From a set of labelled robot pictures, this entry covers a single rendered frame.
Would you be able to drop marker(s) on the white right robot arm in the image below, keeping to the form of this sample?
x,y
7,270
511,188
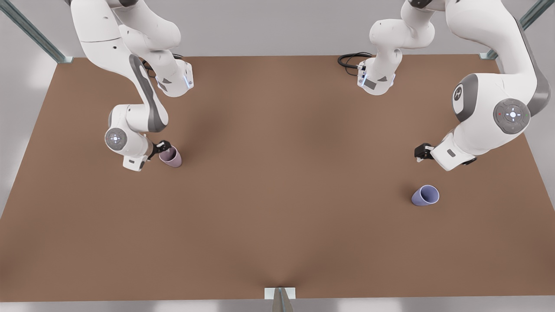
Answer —
x,y
100,26

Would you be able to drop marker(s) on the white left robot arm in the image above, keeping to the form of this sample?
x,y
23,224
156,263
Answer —
x,y
485,117

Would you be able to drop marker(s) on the pink cup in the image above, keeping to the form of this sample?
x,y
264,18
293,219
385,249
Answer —
x,y
172,157

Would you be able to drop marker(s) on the purple cup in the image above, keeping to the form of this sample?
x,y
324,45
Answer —
x,y
425,195

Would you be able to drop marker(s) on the silver frame post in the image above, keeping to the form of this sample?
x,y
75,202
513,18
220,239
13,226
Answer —
x,y
518,27
281,299
31,28

